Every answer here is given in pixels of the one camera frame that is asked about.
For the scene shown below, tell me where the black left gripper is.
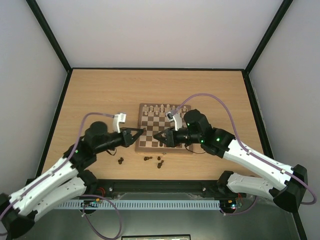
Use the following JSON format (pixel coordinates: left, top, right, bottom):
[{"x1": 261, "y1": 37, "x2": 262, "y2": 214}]
[{"x1": 96, "y1": 127, "x2": 145, "y2": 154}]

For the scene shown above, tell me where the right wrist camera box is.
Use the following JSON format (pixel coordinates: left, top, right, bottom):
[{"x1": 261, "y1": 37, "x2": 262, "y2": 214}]
[{"x1": 165, "y1": 111, "x2": 180, "y2": 122}]

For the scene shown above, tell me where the white chess king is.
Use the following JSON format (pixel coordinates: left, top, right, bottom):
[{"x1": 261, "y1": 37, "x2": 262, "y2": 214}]
[{"x1": 166, "y1": 104, "x2": 171, "y2": 112}]

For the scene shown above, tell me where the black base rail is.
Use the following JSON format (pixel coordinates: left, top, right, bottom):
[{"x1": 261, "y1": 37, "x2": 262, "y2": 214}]
[{"x1": 23, "y1": 178, "x2": 291, "y2": 200}]

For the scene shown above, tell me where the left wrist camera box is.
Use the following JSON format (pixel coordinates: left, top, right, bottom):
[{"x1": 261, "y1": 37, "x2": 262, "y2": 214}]
[{"x1": 113, "y1": 112, "x2": 127, "y2": 124}]

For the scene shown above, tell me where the white slotted cable duct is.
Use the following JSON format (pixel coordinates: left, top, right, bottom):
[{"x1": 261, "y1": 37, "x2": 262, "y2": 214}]
[{"x1": 56, "y1": 199, "x2": 220, "y2": 211}]

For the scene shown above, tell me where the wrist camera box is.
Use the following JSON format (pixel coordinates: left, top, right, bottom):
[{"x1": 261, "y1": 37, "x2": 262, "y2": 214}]
[
  {"x1": 113, "y1": 112, "x2": 127, "y2": 124},
  {"x1": 165, "y1": 111, "x2": 180, "y2": 122}
]

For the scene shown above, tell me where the wooden chess board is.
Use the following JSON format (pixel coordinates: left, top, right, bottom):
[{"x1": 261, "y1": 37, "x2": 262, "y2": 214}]
[{"x1": 135, "y1": 103, "x2": 193, "y2": 155}]

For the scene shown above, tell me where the black left frame post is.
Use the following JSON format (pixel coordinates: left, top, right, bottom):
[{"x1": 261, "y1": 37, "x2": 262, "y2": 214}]
[{"x1": 26, "y1": 0, "x2": 72, "y2": 73}]

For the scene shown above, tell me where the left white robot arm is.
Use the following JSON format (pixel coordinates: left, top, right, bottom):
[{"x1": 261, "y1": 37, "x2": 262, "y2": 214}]
[{"x1": 0, "y1": 121, "x2": 144, "y2": 240}]

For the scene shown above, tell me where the black corner frame post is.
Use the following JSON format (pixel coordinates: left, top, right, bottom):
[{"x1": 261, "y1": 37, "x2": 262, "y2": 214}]
[{"x1": 245, "y1": 0, "x2": 293, "y2": 75}]

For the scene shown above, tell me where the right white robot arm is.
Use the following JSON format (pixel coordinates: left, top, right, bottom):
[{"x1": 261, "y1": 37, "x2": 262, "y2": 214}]
[{"x1": 153, "y1": 109, "x2": 308, "y2": 213}]

